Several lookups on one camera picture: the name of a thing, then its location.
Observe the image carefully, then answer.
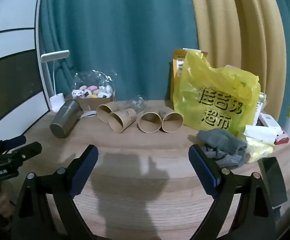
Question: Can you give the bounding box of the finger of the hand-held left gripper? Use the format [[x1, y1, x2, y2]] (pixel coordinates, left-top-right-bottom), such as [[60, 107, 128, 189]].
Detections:
[[10, 141, 43, 167], [3, 134, 27, 153]]

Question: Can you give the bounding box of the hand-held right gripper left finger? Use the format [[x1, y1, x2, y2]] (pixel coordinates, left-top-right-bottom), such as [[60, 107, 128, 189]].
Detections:
[[11, 144, 99, 240]]

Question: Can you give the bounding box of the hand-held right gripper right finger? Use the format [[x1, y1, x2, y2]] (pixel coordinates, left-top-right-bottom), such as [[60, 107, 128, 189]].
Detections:
[[189, 144, 278, 240]]

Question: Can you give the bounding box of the grey metal cup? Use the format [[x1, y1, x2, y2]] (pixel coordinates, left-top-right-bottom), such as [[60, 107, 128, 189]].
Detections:
[[50, 99, 83, 139]]

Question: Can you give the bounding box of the brown paper cup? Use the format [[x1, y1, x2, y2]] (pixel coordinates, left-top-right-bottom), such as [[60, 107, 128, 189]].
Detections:
[[108, 108, 137, 134], [160, 109, 184, 133], [96, 102, 125, 124], [138, 110, 163, 133]]

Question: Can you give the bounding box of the person's left hand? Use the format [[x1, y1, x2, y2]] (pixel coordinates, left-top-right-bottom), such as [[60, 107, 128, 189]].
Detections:
[[0, 180, 15, 222]]

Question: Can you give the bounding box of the grey knitted cloth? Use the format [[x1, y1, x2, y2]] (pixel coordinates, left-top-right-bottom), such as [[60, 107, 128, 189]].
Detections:
[[196, 129, 251, 170]]

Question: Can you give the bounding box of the white paper tag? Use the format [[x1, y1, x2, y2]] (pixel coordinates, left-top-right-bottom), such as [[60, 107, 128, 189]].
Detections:
[[81, 110, 97, 119]]

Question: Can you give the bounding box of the pale yellow plastic bag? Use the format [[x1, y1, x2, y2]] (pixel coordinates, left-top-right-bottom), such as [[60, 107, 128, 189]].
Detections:
[[246, 137, 275, 164]]

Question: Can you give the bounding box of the white paper sheet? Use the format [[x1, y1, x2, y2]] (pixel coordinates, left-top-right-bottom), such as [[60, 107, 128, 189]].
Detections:
[[243, 125, 279, 142]]

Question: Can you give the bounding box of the black smartphone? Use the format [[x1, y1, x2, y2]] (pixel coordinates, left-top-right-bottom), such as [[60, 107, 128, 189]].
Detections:
[[257, 157, 288, 209]]

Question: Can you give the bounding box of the clear bag of plush toys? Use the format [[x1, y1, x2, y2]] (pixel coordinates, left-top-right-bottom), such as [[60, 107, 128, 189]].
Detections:
[[71, 69, 117, 99]]

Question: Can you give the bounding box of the white carton box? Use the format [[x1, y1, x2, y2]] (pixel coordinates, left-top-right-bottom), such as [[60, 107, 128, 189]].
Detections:
[[258, 112, 283, 134]]

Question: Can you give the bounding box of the red small box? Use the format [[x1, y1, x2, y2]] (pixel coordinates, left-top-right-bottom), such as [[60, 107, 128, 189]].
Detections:
[[274, 135, 290, 145]]

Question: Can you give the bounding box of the crumpled clear plastic wrapper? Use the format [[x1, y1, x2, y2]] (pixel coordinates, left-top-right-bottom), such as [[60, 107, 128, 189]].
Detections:
[[125, 94, 148, 114]]

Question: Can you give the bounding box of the white desk lamp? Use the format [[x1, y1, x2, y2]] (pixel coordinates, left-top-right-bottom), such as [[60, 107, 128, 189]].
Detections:
[[41, 50, 70, 113]]

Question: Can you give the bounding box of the orange paper package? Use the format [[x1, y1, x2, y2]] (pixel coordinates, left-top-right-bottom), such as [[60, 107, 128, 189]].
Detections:
[[170, 48, 208, 105]]

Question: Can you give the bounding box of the teal curtain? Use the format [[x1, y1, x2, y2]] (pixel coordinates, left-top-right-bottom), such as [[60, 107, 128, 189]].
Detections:
[[36, 0, 290, 130]]

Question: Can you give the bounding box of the beige curtain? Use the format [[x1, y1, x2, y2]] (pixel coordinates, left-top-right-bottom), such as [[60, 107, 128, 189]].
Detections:
[[188, 0, 286, 102]]

